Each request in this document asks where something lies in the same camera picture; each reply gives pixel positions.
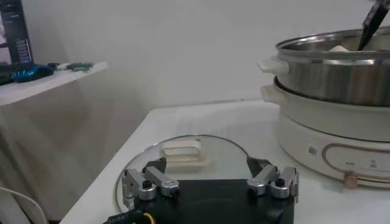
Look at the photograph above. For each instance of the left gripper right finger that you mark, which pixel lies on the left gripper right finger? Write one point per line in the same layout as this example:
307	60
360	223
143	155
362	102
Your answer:
262	179

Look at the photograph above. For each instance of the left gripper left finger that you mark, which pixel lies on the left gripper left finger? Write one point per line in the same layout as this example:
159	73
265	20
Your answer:
161	182

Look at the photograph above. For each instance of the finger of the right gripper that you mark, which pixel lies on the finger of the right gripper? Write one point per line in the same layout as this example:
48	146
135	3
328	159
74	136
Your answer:
373	22

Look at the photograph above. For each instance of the round glass pot lid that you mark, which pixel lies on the round glass pot lid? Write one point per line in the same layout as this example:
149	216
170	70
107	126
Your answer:
186	161

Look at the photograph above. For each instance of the white steamed baozi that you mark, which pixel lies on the white steamed baozi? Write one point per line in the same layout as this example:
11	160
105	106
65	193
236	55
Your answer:
338	48

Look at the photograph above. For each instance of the stainless steel steamer basket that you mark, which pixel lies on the stainless steel steamer basket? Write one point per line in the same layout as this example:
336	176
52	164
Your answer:
329	82

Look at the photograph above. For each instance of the white electric cooker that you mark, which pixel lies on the white electric cooker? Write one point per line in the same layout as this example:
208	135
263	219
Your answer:
304	128

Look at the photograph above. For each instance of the green circuit board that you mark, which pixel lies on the green circuit board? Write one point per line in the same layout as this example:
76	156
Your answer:
80	66

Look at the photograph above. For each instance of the white side table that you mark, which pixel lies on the white side table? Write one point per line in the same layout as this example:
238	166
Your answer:
45	85

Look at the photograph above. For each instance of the small white adapter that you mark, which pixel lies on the small white adapter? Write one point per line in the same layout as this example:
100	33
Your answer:
62	66

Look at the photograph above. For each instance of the blue computer mouse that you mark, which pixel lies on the blue computer mouse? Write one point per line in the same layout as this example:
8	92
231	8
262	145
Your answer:
32	73

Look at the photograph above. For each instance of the black flat device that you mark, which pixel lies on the black flat device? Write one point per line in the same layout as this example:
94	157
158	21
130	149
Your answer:
5	78

